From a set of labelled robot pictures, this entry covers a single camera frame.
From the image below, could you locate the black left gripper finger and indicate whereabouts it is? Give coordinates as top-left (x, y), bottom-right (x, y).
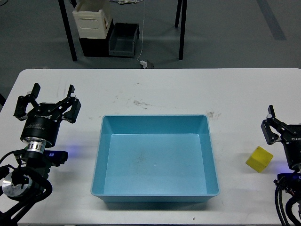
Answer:
top-left (14, 83), bottom-right (40, 121)
top-left (54, 85), bottom-right (81, 123)

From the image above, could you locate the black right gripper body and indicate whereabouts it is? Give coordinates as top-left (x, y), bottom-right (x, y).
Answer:
top-left (281, 124), bottom-right (301, 170)

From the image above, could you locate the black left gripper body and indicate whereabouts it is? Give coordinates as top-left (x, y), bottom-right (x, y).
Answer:
top-left (20, 103), bottom-right (62, 148)

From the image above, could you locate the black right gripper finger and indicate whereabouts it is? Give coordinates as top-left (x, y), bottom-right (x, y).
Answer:
top-left (261, 105), bottom-right (292, 145)

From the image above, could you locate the yellow cube block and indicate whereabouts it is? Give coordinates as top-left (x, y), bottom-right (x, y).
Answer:
top-left (246, 146), bottom-right (274, 173)

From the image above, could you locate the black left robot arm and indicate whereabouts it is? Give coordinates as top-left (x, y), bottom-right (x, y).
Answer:
top-left (0, 83), bottom-right (81, 226)

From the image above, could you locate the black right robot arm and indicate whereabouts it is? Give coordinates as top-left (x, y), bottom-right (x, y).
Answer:
top-left (261, 105), bottom-right (301, 226)

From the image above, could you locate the black box under crate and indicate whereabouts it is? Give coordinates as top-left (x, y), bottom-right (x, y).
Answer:
top-left (79, 20), bottom-right (114, 57)

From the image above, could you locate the light blue plastic tray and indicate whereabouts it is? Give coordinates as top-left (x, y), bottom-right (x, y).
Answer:
top-left (91, 115), bottom-right (220, 202)

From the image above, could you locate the white power adapter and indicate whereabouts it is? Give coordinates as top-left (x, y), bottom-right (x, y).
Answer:
top-left (140, 60), bottom-right (154, 69)

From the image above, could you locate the grey plastic bin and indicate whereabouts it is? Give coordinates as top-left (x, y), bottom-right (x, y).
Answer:
top-left (109, 23), bottom-right (140, 57)

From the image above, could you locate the black table leg left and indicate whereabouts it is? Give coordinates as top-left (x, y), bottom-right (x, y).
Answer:
top-left (58, 0), bottom-right (77, 62)

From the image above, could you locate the black table leg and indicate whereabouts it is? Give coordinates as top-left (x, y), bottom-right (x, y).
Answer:
top-left (58, 0), bottom-right (77, 62)
top-left (174, 0), bottom-right (188, 60)

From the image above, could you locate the cream plastic crate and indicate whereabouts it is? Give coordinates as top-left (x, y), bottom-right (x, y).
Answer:
top-left (72, 0), bottom-right (112, 39)

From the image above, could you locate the black table leg right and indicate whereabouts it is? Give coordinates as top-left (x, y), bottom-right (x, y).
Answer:
top-left (174, 0), bottom-right (188, 60)

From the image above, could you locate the white hanging cable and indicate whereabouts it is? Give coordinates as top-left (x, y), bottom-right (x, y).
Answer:
top-left (136, 0), bottom-right (145, 62)

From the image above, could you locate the white coiled cable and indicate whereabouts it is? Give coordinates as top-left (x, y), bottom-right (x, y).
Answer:
top-left (110, 0), bottom-right (144, 5)

